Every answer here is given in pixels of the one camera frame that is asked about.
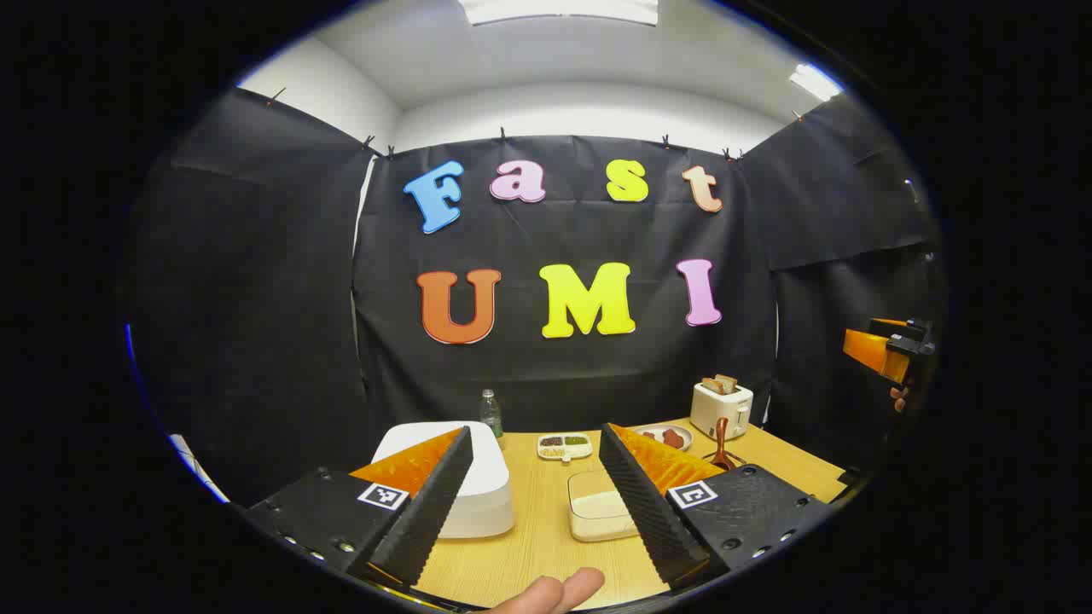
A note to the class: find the toast bread slice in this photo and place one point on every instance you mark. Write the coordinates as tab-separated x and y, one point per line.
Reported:
712	385
728	382

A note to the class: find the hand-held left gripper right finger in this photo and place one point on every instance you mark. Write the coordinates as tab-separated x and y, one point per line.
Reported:
648	512

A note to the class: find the white toaster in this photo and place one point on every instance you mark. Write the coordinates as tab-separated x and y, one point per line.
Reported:
721	414

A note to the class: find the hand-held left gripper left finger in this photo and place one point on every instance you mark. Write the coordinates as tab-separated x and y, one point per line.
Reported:
426	512

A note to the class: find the white divided bean dish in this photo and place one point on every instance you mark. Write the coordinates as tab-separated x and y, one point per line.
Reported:
564	446

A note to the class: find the brown wooden spoon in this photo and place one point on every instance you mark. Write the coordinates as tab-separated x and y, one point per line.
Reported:
722	443

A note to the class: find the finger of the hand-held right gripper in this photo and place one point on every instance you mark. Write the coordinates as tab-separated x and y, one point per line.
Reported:
891	323
870	354

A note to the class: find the clear box of rice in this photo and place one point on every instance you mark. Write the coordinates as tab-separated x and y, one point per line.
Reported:
597	507

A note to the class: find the black backdrop cloth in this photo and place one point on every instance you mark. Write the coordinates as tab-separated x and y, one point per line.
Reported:
597	384

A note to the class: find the white round plate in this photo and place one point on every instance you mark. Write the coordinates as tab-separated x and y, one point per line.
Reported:
665	426

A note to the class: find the large ceiling light panel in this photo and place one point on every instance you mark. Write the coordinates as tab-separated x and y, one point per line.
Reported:
559	10

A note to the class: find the clear plastic water bottle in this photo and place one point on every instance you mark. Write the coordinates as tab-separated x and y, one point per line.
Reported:
491	414

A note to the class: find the white rice cooker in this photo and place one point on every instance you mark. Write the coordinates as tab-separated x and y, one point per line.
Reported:
486	486

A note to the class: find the small ceiling light panel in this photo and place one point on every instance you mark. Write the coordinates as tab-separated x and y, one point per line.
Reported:
815	81

